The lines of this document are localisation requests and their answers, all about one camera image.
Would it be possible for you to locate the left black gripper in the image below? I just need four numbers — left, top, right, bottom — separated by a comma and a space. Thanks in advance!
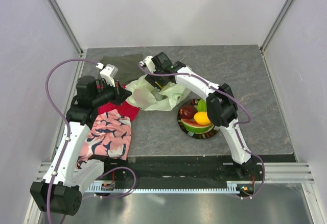
91, 78, 132, 108

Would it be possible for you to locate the green avocado print plastic bag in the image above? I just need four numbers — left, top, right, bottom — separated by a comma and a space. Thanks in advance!
126, 75, 191, 111

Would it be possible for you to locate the dark red fake apple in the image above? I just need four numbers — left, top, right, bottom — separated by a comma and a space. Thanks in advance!
179, 105, 198, 119

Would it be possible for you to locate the green fake starfruit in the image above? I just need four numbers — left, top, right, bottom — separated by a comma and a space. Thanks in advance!
197, 99, 207, 112

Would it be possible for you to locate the yellow fake fruit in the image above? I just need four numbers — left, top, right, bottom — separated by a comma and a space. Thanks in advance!
194, 111, 211, 126

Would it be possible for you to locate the fake watermelon slice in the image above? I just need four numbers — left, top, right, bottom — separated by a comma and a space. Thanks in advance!
180, 119, 214, 134

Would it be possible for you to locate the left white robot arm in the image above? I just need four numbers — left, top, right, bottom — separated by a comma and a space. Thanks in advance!
30, 76, 132, 216

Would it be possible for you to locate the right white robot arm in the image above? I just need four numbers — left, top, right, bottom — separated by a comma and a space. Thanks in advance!
139, 52, 254, 180

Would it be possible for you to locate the red cloth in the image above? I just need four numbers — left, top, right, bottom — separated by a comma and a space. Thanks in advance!
98, 101, 139, 121

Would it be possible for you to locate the olive green cloth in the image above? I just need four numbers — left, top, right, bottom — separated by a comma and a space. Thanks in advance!
100, 54, 144, 85

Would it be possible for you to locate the pink shark print cloth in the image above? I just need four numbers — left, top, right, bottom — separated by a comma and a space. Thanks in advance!
76, 109, 131, 169

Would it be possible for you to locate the brown rimmed ceramic plate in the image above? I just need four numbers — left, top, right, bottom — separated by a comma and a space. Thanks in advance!
177, 112, 220, 140

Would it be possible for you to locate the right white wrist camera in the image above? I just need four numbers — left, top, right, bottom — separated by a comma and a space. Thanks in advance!
139, 56, 156, 73

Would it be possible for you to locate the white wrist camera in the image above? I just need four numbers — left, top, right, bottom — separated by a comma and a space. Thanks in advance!
139, 56, 156, 73
96, 62, 119, 87

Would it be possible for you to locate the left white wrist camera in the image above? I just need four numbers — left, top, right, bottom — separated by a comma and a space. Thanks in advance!
96, 62, 119, 87

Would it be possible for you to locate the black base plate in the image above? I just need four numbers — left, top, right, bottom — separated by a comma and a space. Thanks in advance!
105, 155, 264, 183

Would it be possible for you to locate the left aluminium frame post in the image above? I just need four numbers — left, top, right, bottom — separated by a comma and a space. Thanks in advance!
47, 0, 84, 56

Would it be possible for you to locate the aluminium frame post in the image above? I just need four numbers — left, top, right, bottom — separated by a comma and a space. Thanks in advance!
47, 0, 84, 56
260, 0, 295, 54

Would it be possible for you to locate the grey slotted cable duct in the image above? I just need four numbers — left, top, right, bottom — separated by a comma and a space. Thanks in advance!
85, 182, 253, 194

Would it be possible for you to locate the right aluminium frame post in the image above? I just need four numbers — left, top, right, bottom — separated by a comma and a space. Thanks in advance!
260, 0, 295, 54

